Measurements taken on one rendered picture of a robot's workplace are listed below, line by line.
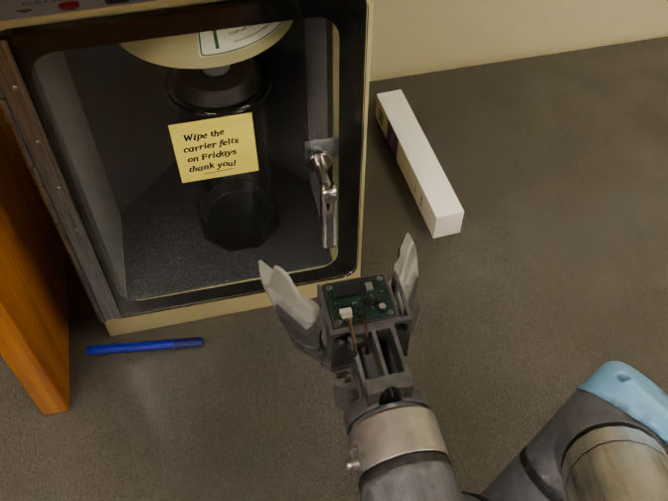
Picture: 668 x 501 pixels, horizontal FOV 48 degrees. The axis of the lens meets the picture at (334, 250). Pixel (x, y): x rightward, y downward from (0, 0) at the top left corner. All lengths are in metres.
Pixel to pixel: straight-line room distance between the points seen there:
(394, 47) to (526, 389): 0.62
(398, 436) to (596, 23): 0.98
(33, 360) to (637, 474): 0.59
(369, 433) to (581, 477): 0.16
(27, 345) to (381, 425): 0.39
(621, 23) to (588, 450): 1.00
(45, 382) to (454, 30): 0.83
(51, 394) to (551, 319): 0.60
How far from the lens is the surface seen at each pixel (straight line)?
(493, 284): 1.00
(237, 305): 0.95
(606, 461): 0.53
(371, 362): 0.62
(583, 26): 1.40
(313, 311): 0.67
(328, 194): 0.72
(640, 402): 0.59
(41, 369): 0.85
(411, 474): 0.57
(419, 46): 1.28
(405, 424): 0.59
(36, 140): 0.71
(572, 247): 1.06
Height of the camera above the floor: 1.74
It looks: 52 degrees down
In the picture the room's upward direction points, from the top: straight up
